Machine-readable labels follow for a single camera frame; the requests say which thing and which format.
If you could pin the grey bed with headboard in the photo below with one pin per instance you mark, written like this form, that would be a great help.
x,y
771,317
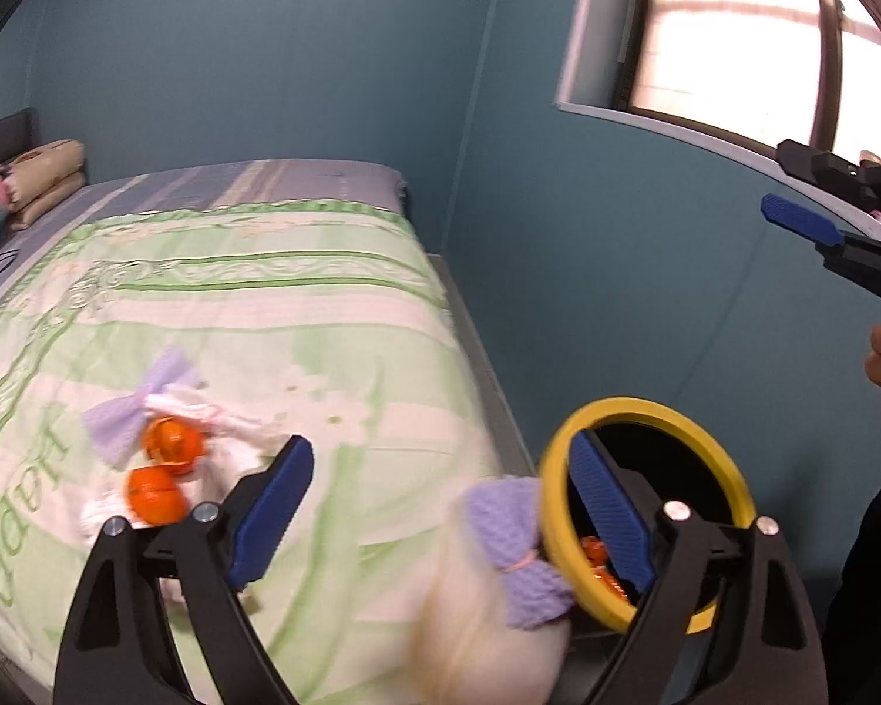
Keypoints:
x,y
191,180

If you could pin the orange peel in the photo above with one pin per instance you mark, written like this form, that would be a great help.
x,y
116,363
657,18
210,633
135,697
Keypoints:
x,y
154,492
172,444

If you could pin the beige folded pillows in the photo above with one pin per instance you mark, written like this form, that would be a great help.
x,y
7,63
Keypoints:
x,y
44,176

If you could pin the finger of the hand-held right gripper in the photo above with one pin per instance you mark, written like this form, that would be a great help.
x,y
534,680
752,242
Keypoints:
x,y
800,217
815,165

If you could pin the window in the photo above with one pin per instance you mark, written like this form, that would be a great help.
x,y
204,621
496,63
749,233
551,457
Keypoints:
x,y
734,37

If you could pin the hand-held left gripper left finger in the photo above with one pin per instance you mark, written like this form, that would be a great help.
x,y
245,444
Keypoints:
x,y
275,507

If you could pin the green floral blanket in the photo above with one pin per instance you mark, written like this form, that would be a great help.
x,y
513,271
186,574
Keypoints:
x,y
264,308

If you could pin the purple foam net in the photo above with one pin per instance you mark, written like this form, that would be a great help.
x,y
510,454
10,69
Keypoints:
x,y
499,521
114,429

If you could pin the red snack wrapper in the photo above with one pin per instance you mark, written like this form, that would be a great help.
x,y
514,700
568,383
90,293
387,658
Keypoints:
x,y
602,573

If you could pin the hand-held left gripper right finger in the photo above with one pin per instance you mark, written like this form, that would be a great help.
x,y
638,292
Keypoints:
x,y
609,510

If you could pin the yellow rimmed black trash bin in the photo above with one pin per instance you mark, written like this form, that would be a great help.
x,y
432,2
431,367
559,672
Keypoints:
x,y
553,499

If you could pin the grey bed headboard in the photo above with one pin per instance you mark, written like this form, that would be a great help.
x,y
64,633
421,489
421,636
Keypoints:
x,y
11,132

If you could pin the person's right forearm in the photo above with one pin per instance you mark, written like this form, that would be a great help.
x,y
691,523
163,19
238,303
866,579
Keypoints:
x,y
874,580

